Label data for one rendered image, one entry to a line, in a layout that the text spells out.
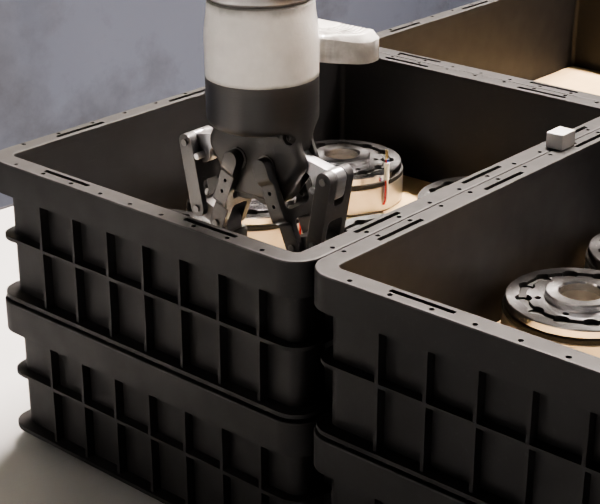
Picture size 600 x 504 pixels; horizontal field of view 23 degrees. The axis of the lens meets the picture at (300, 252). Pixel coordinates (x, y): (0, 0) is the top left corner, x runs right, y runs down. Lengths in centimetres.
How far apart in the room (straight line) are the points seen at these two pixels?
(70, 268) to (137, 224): 10
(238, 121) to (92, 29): 245
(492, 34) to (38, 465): 67
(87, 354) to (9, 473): 13
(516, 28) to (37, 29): 189
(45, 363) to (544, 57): 72
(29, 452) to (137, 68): 240
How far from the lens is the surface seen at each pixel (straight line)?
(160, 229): 93
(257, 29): 91
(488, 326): 79
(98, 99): 342
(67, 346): 105
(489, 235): 99
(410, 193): 125
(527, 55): 156
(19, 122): 330
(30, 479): 110
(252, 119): 93
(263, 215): 111
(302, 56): 93
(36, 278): 107
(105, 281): 101
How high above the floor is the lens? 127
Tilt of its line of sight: 23 degrees down
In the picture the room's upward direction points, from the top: straight up
